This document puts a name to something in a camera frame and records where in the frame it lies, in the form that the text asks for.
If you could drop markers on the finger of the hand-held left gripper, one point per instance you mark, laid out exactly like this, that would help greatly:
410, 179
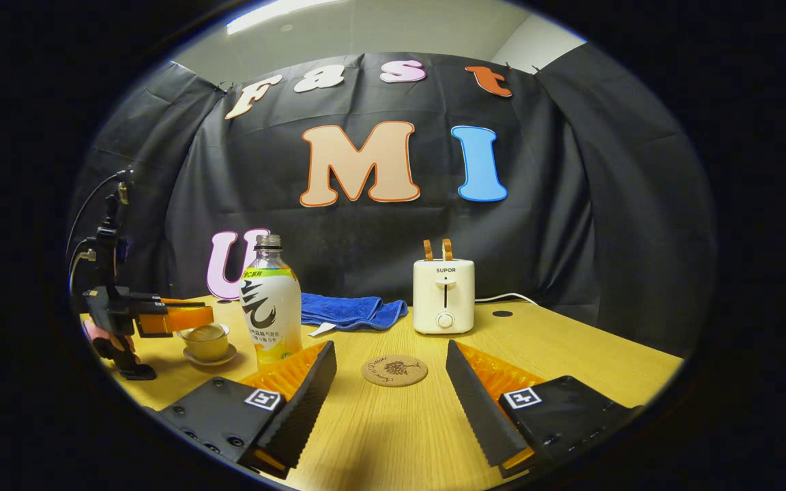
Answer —
181, 319
185, 301

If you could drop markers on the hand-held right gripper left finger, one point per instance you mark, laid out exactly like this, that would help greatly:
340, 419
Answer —
301, 402

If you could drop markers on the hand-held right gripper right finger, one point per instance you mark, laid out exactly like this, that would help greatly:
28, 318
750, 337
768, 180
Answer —
482, 409

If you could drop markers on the water bottle with white label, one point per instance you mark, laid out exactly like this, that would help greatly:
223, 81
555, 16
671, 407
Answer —
271, 307

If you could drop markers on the round cork coaster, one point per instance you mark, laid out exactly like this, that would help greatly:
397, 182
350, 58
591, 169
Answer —
394, 372

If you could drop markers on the yellow ceramic saucer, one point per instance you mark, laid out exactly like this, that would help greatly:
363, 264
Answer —
225, 356

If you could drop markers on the blue folded towel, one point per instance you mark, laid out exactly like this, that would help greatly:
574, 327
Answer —
353, 310

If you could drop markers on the cream toaster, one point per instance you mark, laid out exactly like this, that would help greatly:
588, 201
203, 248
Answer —
443, 296

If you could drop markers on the toast slice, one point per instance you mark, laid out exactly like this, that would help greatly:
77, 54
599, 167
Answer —
447, 249
428, 250

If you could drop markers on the black backdrop cloth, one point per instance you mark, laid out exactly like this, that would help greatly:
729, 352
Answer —
557, 225

